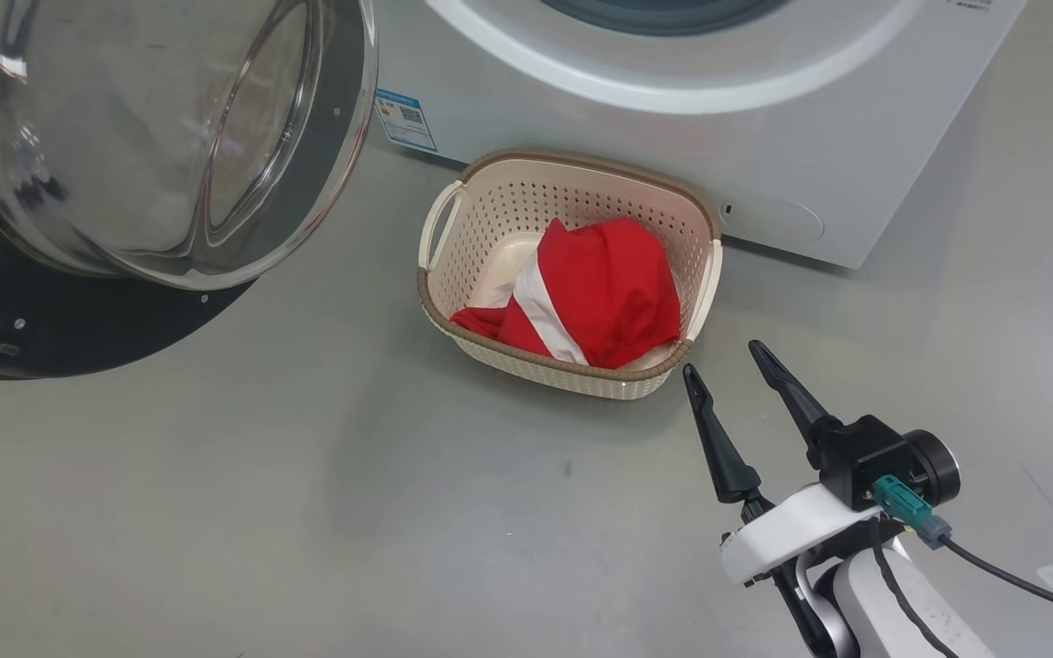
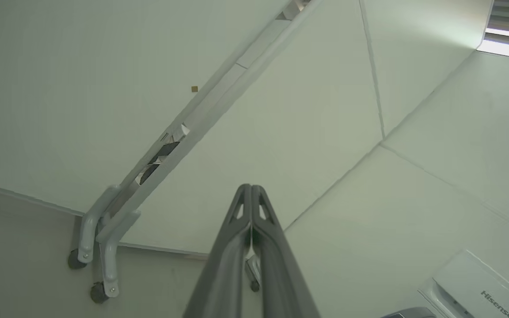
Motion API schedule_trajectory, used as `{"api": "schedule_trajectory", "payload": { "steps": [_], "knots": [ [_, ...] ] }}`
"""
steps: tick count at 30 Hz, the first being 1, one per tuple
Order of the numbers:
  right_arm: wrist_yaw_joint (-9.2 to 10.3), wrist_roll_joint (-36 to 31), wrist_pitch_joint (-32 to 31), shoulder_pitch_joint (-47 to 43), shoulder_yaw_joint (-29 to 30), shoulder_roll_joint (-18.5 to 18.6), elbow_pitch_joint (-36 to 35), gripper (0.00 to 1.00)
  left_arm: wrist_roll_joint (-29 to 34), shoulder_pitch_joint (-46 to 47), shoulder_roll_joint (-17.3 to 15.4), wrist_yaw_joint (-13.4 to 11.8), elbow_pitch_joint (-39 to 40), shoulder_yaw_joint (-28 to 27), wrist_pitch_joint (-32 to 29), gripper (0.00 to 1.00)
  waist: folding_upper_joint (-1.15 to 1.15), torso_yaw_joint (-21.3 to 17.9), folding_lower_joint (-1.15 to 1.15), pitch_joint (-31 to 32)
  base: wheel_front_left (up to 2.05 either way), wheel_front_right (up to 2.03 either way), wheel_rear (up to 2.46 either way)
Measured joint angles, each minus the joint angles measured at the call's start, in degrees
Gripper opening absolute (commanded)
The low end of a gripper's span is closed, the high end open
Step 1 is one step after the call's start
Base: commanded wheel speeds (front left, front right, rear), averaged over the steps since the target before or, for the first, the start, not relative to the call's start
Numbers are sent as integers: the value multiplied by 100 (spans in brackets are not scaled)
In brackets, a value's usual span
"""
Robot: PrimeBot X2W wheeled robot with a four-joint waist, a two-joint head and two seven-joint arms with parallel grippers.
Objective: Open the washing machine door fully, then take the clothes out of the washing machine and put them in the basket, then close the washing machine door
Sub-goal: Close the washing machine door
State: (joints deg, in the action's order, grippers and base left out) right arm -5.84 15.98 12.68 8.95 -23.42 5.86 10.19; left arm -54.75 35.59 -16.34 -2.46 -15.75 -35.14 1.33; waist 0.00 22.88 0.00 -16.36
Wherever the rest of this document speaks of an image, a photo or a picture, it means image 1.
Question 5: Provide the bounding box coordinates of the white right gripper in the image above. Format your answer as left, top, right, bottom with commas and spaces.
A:
682, 340, 884, 588

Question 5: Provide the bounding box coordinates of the white front-load washing machine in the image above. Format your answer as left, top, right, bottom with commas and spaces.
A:
371, 0, 1030, 271

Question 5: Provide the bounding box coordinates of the red garment with white stripe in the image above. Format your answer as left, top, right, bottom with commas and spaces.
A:
451, 217, 683, 369

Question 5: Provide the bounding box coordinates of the teal right camera cable connector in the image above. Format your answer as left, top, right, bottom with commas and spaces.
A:
872, 475, 952, 549

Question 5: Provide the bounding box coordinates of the black cable along right arm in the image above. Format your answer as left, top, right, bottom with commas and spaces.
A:
869, 521, 959, 658

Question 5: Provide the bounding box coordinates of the round dark washer door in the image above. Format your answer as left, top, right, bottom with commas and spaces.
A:
0, 0, 379, 380

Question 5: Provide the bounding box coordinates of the cream perforated laundry basket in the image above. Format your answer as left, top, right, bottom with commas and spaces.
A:
417, 151, 724, 400

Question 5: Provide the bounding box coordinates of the blue energy label sticker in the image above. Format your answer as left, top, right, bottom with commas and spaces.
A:
375, 89, 438, 154

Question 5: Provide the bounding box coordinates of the black right camera cable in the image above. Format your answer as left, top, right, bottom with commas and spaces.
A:
938, 535, 1053, 609

